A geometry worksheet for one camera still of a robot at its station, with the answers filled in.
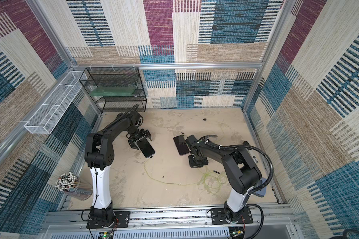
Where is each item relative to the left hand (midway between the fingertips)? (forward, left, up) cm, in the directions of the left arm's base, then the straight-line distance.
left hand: (147, 142), depth 98 cm
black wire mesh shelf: (+36, +14, +26) cm, 47 cm away
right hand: (-16, -31, -4) cm, 36 cm away
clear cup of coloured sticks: (-30, +28, +14) cm, 44 cm away
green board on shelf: (+32, +26, +17) cm, 45 cm away
